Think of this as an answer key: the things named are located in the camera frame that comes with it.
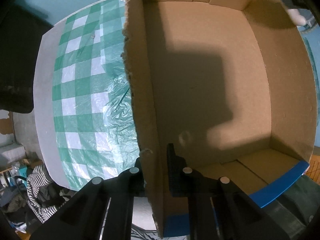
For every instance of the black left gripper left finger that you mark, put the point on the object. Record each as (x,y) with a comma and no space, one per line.
(102,209)

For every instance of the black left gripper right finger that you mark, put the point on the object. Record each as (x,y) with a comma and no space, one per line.
(217,208)

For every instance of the brown cardboard box blue tape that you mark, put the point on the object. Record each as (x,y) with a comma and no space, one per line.
(230,84)

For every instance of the white cylindrical bottle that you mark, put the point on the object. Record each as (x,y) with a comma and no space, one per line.
(292,8)

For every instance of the black white striped cloth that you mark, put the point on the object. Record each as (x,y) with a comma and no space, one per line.
(45,196)

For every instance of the green white checkered tablecloth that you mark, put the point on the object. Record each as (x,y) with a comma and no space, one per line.
(93,120)

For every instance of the black chair back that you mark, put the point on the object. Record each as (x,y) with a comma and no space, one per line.
(21,35)

